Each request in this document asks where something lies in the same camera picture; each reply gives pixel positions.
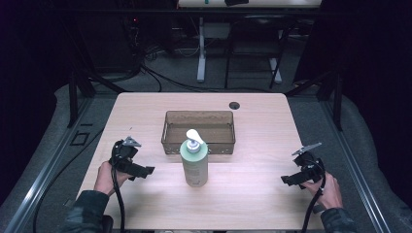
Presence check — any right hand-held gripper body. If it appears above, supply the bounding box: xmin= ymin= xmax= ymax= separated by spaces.
xmin=291 ymin=142 xmax=326 ymax=190

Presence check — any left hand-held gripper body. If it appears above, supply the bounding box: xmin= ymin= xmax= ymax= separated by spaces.
xmin=109 ymin=135 xmax=148 ymax=182

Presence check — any person's left hand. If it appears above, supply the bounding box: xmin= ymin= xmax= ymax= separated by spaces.
xmin=93 ymin=160 xmax=134 ymax=197

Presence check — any person's right hand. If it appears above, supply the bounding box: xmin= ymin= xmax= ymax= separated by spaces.
xmin=300 ymin=171 xmax=344 ymax=211

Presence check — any green pump bottle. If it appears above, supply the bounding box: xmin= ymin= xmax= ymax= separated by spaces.
xmin=179 ymin=128 xmax=209 ymax=187

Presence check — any brown transparent basket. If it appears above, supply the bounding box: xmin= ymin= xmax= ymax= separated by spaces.
xmin=160 ymin=110 xmax=236 ymax=155

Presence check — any white desk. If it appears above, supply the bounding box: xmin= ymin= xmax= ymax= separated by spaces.
xmin=177 ymin=0 xmax=324 ymax=83

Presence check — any black chair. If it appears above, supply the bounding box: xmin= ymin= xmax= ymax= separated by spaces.
xmin=223 ymin=13 xmax=290 ymax=90

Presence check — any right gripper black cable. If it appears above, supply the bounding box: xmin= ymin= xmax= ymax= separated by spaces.
xmin=300 ymin=158 xmax=326 ymax=233

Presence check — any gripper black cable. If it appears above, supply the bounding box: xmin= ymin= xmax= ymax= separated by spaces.
xmin=300 ymin=158 xmax=326 ymax=233
xmin=110 ymin=141 xmax=126 ymax=233

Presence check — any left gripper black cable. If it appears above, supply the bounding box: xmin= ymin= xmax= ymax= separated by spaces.
xmin=110 ymin=141 xmax=126 ymax=233

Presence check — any aluminium floor rail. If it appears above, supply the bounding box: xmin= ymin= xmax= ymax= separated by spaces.
xmin=319 ymin=96 xmax=392 ymax=233
xmin=2 ymin=96 xmax=95 ymax=233

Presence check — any thin black floor cable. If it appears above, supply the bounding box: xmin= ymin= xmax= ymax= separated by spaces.
xmin=31 ymin=126 xmax=105 ymax=233

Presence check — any black metal frame stand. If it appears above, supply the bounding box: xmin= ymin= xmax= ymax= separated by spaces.
xmin=65 ymin=69 xmax=97 ymax=129
xmin=285 ymin=68 xmax=344 ymax=132

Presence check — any bundle of black floor cables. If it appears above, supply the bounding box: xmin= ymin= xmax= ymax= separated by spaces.
xmin=90 ymin=18 xmax=270 ymax=95

